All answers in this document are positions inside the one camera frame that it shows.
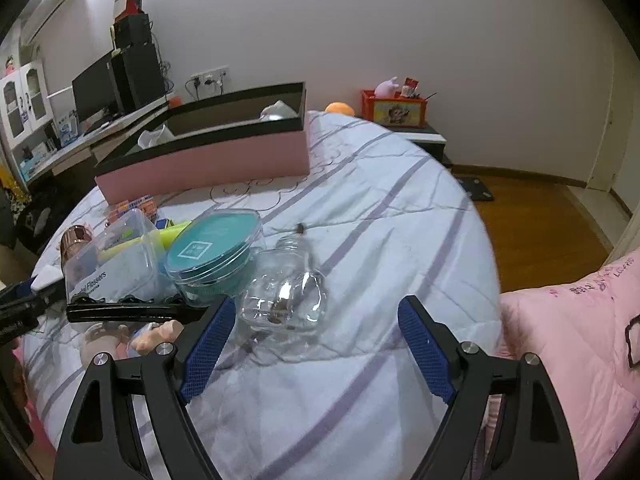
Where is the pink pig doll figure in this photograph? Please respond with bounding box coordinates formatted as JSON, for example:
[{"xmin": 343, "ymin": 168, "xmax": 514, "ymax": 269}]
[{"xmin": 80, "ymin": 320, "xmax": 184, "ymax": 368}]

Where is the clear dental flossers box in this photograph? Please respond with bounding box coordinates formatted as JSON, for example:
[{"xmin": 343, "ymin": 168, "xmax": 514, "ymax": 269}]
[{"xmin": 63, "ymin": 209, "xmax": 176, "ymax": 302}]

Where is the rose gold metal cup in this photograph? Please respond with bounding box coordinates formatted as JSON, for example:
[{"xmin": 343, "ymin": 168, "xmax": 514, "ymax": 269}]
[{"xmin": 60, "ymin": 224, "xmax": 93, "ymax": 266}]

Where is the yellow highlighter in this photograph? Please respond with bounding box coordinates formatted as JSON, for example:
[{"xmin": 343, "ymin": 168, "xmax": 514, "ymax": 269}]
[{"xmin": 98, "ymin": 221, "xmax": 190, "ymax": 261}]

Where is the teal round plastic container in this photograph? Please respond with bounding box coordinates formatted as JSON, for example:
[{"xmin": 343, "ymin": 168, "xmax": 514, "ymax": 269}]
[{"xmin": 165, "ymin": 208, "xmax": 264, "ymax": 306}]

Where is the clear glass bottle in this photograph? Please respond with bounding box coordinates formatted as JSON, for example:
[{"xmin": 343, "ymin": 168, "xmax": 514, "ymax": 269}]
[{"xmin": 239, "ymin": 232, "xmax": 326, "ymax": 334}]

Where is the black office chair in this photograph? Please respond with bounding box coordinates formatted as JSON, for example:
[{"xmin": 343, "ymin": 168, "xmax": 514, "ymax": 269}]
[{"xmin": 1, "ymin": 166, "xmax": 75, "ymax": 256}]

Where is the pink bed quilt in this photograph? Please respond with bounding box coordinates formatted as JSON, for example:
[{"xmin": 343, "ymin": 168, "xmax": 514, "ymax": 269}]
[{"xmin": 498, "ymin": 252, "xmax": 639, "ymax": 479}]

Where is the white desk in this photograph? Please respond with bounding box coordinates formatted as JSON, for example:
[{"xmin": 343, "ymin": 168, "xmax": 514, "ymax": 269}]
[{"xmin": 22, "ymin": 96, "xmax": 170, "ymax": 186}]

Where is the black floor scale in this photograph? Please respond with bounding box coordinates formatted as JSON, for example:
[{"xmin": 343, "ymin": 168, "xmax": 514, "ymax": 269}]
[{"xmin": 457, "ymin": 176, "xmax": 495, "ymax": 202}]

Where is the white glass door cabinet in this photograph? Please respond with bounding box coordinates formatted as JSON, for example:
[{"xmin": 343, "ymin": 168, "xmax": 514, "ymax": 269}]
[{"xmin": 1, "ymin": 60, "xmax": 53, "ymax": 150}]

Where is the black computer monitor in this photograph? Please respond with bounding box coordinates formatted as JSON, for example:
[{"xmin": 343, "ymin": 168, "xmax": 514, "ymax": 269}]
[{"xmin": 72, "ymin": 53, "xmax": 119, "ymax": 132}]

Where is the black computer tower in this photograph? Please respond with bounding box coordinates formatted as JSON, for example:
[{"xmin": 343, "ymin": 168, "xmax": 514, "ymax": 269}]
[{"xmin": 108, "ymin": 42, "xmax": 165, "ymax": 115}]

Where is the low black white cabinet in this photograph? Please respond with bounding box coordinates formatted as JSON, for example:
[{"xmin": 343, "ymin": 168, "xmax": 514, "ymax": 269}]
[{"xmin": 390, "ymin": 125, "xmax": 454, "ymax": 168}]

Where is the pink black storage box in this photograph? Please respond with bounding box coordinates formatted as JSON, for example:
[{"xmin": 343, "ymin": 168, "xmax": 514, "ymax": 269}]
[{"xmin": 94, "ymin": 82, "xmax": 310, "ymax": 204}]

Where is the red toy box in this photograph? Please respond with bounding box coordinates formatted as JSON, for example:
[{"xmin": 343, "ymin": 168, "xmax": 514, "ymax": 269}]
[{"xmin": 360, "ymin": 90, "xmax": 427, "ymax": 128}]

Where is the black speaker box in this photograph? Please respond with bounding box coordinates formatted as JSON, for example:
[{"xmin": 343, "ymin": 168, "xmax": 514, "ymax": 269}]
[{"xmin": 113, "ymin": 13, "xmax": 152, "ymax": 49}]

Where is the white air conditioner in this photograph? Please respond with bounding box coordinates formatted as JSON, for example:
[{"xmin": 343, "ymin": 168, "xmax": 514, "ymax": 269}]
[{"xmin": 21, "ymin": 0, "xmax": 67, "ymax": 46}]

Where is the pink plush toy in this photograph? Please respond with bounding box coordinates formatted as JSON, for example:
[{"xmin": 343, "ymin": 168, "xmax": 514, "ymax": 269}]
[{"xmin": 374, "ymin": 76, "xmax": 400, "ymax": 100}]

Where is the orange octopus plush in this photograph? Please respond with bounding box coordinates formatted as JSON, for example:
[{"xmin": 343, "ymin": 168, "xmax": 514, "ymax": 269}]
[{"xmin": 326, "ymin": 102, "xmax": 356, "ymax": 117}]

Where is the red white desk calendar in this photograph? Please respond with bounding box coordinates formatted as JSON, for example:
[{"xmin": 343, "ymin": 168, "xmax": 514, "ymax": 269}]
[{"xmin": 114, "ymin": 0, "xmax": 143, "ymax": 22}]

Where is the white wall power strip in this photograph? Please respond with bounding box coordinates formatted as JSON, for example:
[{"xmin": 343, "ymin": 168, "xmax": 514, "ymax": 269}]
[{"xmin": 191, "ymin": 65, "xmax": 228, "ymax": 89}]

